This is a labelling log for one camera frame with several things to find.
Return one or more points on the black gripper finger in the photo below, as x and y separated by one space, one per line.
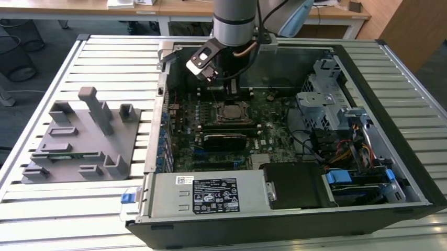
237 87

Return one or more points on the silver CPU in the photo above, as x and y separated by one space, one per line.
236 111

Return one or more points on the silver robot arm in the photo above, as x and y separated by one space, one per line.
234 28

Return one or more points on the CPU socket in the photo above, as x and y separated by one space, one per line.
218 120

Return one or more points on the black RAM slot bank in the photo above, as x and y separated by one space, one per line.
228 130
221 95

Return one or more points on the metal locking lever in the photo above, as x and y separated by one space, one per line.
214 96

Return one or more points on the silver coin battery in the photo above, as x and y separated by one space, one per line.
270 98

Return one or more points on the green motherboard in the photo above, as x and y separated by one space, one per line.
280 123

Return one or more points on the black graphics card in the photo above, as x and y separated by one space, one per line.
224 143

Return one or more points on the silver drive cage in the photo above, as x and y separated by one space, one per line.
312 100

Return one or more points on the silver chipset heatsink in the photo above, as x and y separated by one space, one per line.
261 160

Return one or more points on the black expansion slot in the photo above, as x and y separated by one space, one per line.
213 165

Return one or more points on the small white box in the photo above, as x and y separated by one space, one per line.
143 2

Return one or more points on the large white box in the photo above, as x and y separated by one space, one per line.
121 4

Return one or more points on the grey parts rack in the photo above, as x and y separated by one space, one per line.
115 141

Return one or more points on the small dark box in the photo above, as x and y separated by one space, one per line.
356 6

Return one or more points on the black plastic fan shroud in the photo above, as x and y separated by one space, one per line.
297 185

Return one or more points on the blue disk carrier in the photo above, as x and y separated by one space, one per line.
338 177

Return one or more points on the silver power supply unit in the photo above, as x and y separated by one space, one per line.
165 193

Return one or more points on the wooden cabinet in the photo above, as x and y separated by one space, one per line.
412 31

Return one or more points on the blue case latch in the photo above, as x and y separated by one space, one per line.
127 198

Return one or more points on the black PC case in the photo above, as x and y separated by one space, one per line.
245 230

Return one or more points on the blue plastic clip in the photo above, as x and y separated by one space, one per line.
389 174

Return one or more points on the green RAM stick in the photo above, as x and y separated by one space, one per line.
66 156

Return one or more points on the black waste bin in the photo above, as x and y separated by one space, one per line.
15 60
31 31

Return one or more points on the silver disk bay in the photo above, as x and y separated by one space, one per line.
397 193

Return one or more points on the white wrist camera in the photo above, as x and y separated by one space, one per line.
201 65

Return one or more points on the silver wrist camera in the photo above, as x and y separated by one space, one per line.
269 47

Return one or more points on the silver case bracket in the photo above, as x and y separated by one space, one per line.
165 51

